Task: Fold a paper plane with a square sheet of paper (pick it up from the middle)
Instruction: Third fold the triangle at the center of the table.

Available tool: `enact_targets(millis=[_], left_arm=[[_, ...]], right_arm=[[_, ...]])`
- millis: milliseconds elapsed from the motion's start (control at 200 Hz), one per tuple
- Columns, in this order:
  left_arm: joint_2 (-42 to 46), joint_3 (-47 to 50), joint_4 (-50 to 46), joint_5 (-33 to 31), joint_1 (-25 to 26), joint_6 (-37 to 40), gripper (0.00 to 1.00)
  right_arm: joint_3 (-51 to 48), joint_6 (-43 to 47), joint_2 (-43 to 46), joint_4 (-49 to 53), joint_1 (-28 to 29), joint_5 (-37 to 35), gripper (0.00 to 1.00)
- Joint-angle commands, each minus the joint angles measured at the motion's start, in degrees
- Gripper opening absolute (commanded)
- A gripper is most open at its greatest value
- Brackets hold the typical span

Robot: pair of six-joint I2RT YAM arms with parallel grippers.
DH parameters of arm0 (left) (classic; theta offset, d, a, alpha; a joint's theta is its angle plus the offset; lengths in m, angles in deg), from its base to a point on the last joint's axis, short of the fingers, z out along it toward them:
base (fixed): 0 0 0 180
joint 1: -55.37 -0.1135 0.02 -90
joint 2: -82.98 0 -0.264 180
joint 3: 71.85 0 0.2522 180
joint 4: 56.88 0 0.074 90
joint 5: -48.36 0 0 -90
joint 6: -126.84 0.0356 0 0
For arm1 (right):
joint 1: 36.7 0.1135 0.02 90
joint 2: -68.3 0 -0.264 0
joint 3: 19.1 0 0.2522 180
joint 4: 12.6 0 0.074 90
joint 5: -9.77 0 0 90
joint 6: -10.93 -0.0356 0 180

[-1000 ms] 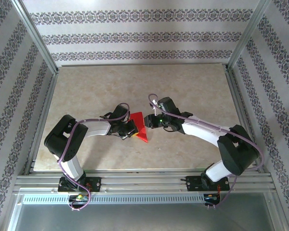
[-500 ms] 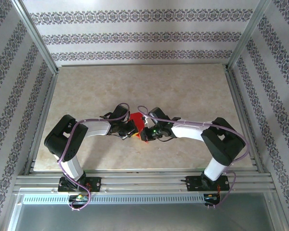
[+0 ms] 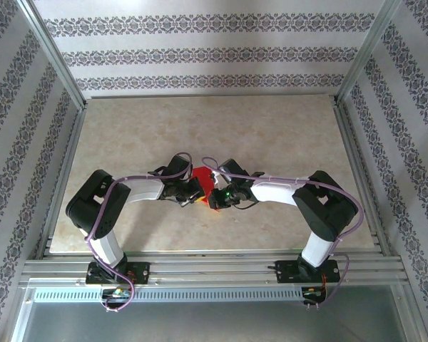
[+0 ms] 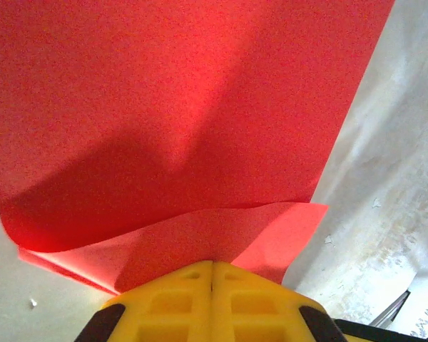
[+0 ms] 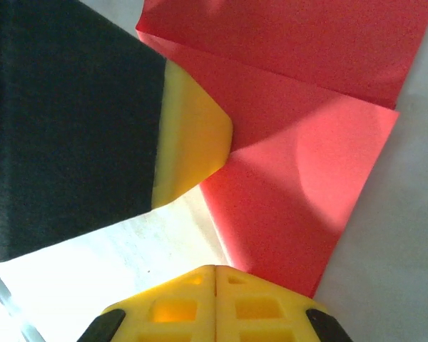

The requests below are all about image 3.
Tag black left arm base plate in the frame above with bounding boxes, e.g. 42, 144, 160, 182
85, 261, 151, 286

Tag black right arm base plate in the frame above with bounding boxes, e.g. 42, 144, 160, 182
276, 259, 340, 284

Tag grey metal sheet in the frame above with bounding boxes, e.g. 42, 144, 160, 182
9, 284, 424, 342

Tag small electronics board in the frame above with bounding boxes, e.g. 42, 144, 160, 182
302, 286, 327, 299
102, 287, 133, 299

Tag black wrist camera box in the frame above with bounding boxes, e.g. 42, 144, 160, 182
166, 155, 194, 180
217, 159, 246, 181

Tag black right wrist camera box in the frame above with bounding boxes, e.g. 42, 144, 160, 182
217, 159, 246, 181

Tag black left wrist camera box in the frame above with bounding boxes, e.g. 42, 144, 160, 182
166, 155, 194, 180

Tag aluminium frame post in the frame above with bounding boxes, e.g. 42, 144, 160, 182
16, 0, 89, 112
335, 0, 406, 106

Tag wide aluminium rail beam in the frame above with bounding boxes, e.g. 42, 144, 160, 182
19, 249, 411, 288

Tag aluminium side rail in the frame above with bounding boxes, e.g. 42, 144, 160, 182
35, 106, 88, 259
333, 101, 392, 257

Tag red paper sheet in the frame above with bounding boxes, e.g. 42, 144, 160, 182
191, 165, 223, 214

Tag slotted grey cable duct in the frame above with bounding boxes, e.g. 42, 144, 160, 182
33, 287, 305, 304

